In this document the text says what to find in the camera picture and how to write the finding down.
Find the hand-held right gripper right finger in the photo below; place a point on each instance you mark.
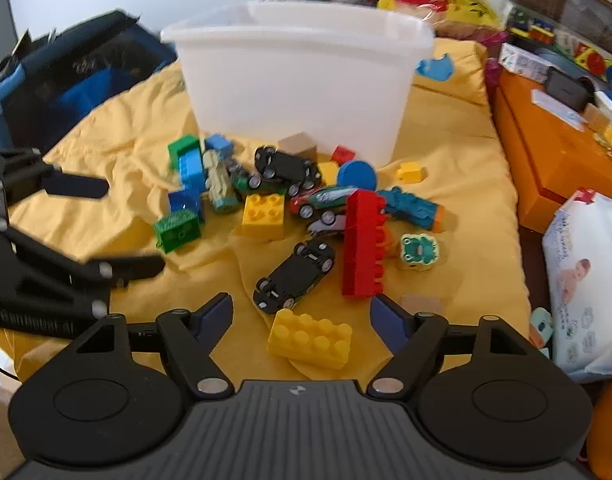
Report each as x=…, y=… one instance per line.
x=388, y=319

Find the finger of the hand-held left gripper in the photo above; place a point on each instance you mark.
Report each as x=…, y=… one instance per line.
x=80, y=187
x=130, y=267

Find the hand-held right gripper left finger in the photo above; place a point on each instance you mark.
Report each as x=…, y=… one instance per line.
x=216, y=312

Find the long red toy brick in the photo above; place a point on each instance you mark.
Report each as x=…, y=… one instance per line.
x=363, y=250

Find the white plastic bin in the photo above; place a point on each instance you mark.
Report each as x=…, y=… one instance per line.
x=296, y=85

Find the green studded toy brick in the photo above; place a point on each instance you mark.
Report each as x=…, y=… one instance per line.
x=178, y=232

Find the large yellow toy brick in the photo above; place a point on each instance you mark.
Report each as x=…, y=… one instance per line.
x=311, y=339

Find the yellow cloth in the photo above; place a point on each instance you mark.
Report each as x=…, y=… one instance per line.
x=135, y=125

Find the black toy car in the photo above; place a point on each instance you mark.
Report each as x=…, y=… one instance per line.
x=293, y=275
x=286, y=167

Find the yellow square toy brick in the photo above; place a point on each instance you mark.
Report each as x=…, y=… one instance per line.
x=263, y=217

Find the tall blue toy brick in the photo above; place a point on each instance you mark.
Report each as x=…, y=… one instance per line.
x=190, y=172

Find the blue and black bag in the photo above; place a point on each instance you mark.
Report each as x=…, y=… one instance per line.
x=75, y=75

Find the teal toy with orange tip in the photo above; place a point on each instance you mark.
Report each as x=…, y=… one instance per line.
x=411, y=207

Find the silver toy car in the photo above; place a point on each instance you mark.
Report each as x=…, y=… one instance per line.
x=326, y=224

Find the beige and blue toy figure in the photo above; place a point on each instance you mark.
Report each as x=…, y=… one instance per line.
x=218, y=185

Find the small toy car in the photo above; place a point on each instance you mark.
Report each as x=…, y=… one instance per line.
x=243, y=182

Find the red and green toy car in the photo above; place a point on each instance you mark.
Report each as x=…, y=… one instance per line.
x=326, y=197

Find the small blue toy brick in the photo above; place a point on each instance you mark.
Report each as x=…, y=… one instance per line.
x=219, y=144

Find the blue round disc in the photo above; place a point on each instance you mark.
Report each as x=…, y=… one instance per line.
x=357, y=175

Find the small yellow toy brick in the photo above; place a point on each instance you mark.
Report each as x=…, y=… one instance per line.
x=328, y=172
x=411, y=172

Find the teal duck toy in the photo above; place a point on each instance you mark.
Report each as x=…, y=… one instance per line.
x=541, y=332

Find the small red toy brick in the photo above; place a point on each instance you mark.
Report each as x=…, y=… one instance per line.
x=343, y=155

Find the wooden block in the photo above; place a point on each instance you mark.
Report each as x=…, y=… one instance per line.
x=298, y=145

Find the white wet wipes packet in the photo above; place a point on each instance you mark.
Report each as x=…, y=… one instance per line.
x=591, y=285

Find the orange box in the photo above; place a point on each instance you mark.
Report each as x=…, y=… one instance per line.
x=546, y=160

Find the orange object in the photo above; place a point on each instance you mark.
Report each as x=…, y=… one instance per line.
x=608, y=425

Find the blue foam shape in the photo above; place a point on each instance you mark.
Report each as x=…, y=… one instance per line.
x=436, y=69

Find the white paper card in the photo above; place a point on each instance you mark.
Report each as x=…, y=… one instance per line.
x=556, y=107

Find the pink toy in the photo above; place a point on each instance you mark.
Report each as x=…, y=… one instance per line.
x=495, y=60

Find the small white carton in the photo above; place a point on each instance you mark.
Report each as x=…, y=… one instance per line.
x=523, y=62

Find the black device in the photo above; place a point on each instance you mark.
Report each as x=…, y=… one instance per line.
x=568, y=90

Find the yellow snack bag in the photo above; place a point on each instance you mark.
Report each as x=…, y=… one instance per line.
x=436, y=2

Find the clear box of colourful toys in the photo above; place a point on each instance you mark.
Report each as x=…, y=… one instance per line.
x=566, y=15

